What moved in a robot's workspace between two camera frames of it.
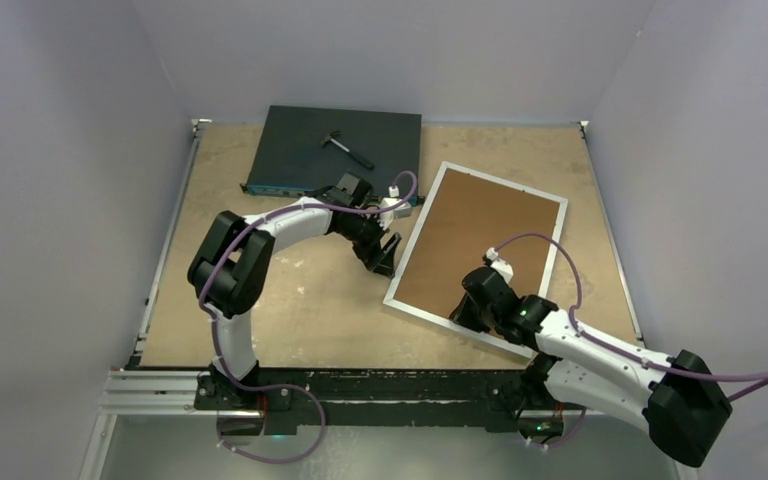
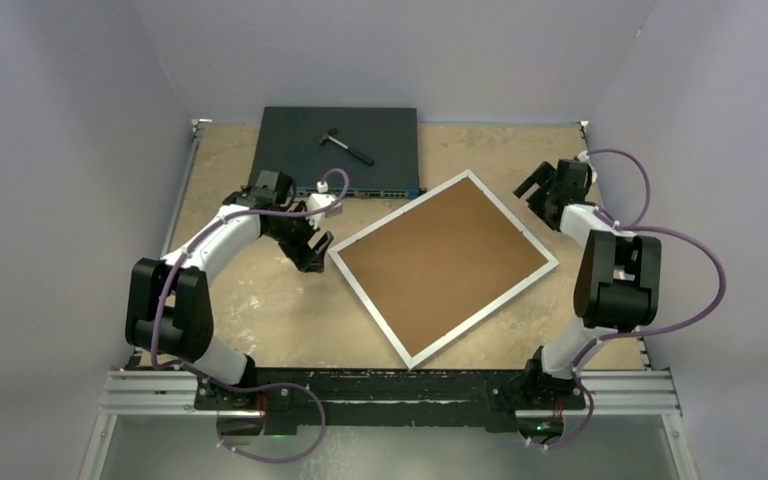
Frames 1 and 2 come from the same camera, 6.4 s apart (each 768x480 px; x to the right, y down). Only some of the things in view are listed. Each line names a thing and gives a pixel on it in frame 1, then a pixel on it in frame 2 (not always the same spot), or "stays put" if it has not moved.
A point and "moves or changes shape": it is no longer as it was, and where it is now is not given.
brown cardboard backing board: (469, 216) moves or changes shape
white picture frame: (552, 261) to (411, 363)
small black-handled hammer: (329, 138) stays put
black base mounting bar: (495, 398) stays put
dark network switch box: (304, 149) stays put
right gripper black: (462, 315) to (543, 176)
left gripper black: (376, 257) to (303, 256)
